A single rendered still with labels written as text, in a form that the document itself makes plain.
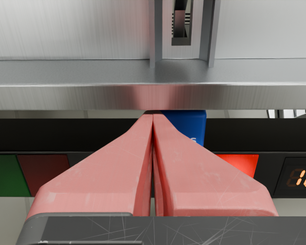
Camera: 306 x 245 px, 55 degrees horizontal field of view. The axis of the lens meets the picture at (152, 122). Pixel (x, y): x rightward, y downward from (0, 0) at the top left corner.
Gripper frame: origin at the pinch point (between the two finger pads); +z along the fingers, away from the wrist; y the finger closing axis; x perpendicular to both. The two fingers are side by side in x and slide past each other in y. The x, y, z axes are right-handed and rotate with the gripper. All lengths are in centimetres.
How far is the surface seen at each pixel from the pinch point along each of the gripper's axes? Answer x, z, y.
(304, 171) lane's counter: 4.9, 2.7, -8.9
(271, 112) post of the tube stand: 39, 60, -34
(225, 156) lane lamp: 3.8, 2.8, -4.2
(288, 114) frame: 21.9, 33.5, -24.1
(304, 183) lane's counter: 5.9, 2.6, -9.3
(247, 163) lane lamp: 4.3, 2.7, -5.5
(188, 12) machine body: 11, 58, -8
